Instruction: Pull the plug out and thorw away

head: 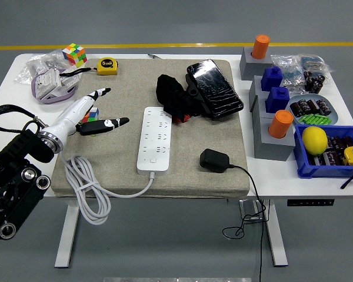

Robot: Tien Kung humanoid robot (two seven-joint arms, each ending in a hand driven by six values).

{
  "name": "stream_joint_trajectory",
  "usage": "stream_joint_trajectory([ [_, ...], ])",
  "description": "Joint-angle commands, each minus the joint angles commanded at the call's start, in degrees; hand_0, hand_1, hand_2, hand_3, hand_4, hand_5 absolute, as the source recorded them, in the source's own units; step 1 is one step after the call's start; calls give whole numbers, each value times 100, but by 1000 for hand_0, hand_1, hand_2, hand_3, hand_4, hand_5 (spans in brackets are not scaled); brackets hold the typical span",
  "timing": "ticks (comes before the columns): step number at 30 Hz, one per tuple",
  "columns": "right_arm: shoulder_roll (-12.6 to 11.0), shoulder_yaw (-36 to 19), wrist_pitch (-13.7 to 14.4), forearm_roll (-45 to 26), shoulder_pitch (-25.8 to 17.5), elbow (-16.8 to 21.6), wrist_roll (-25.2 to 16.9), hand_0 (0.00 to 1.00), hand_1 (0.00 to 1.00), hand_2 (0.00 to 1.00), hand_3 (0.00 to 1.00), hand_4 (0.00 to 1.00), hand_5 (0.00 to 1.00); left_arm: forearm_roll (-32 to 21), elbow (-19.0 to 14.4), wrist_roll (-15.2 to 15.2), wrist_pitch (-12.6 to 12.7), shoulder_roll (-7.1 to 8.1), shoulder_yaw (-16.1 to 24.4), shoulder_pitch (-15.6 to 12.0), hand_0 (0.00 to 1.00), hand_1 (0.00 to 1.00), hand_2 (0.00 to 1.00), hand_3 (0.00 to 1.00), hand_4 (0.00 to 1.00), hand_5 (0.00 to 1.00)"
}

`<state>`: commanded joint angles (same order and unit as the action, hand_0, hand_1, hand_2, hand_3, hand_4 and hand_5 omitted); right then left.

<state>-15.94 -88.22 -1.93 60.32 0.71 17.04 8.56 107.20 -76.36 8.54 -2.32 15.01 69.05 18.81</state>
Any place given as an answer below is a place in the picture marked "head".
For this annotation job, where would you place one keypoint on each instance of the grey-blue oval plate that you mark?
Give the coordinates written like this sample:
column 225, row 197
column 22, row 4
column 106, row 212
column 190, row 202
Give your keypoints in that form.
column 334, row 116

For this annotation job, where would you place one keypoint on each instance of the orange cylinder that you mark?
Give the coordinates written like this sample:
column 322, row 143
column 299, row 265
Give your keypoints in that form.
column 260, row 47
column 280, row 123

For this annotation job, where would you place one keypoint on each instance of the silver pen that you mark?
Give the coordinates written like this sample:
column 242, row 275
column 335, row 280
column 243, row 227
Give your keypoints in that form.
column 153, row 55

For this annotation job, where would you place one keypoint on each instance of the large grey block with socket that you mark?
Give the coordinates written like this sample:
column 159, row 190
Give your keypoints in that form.
column 270, row 148

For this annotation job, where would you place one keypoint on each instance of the clear bag of white parts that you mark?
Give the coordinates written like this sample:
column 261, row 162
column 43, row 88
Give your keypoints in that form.
column 35, row 63

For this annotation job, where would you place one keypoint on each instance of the white table leg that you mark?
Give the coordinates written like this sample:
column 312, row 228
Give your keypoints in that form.
column 66, row 238
column 276, row 238

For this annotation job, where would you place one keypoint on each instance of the green battery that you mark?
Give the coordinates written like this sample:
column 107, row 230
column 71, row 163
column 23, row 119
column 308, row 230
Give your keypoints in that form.
column 311, row 119
column 326, row 119
column 319, row 119
column 303, row 119

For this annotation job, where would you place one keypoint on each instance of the grey-brown fabric mat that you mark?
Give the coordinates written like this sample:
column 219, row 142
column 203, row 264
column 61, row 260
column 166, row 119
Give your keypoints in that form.
column 194, row 132

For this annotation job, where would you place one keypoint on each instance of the large white switch panel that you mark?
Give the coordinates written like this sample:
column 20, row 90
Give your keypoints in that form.
column 47, row 82

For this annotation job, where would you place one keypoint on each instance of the dark brown capacitor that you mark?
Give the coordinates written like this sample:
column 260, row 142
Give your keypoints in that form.
column 297, row 108
column 314, row 160
column 309, row 85
column 335, row 142
column 319, row 80
column 323, row 106
column 309, row 75
column 317, row 88
column 313, row 105
column 305, row 105
column 332, row 157
column 348, row 141

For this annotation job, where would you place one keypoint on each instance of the blue block with knob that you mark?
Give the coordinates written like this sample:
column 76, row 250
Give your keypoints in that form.
column 277, row 100
column 271, row 78

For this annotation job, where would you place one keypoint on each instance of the small colourful puzzle cube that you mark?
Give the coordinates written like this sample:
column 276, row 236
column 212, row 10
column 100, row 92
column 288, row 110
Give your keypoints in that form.
column 91, row 115

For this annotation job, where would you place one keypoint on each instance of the clear bag of small parts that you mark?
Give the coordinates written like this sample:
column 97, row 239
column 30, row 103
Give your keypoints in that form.
column 285, row 66

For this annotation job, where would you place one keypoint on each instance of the large colourful puzzle cube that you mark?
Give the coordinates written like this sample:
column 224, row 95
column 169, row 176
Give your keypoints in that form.
column 73, row 54

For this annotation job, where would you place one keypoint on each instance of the black crumpled cloth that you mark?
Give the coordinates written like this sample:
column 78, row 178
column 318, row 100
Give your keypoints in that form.
column 170, row 91

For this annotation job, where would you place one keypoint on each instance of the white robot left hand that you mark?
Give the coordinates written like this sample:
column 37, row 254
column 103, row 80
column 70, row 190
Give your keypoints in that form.
column 73, row 113

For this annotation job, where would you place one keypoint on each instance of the red object under cloth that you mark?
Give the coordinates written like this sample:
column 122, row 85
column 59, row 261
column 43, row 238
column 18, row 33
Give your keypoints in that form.
column 182, row 118

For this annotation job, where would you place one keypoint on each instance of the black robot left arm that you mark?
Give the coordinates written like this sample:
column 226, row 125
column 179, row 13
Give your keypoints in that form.
column 14, row 188

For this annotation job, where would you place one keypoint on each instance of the black clamp holder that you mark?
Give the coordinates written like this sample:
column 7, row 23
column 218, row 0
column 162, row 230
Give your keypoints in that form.
column 191, row 88

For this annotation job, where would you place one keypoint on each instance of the small white switch panel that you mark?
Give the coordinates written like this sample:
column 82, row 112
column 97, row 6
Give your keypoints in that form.
column 69, row 81

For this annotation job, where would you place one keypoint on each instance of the black shiny wrapped box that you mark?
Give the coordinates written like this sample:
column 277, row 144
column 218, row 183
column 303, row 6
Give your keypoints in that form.
column 217, row 88

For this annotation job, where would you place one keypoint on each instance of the blue plastic bin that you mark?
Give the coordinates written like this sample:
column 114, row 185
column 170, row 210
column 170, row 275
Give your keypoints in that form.
column 326, row 171

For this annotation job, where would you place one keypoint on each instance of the clear bag of blue parts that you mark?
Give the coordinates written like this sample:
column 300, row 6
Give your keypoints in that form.
column 313, row 62

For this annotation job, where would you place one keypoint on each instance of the yellow lemon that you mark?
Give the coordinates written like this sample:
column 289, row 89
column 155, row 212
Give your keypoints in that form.
column 314, row 140

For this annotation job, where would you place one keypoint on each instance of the black table control panel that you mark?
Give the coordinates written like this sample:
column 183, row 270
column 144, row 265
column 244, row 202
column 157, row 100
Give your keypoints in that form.
column 310, row 202

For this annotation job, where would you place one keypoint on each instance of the metal bracket under table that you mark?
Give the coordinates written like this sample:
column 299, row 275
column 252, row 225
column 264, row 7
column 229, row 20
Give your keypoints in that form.
column 245, row 210

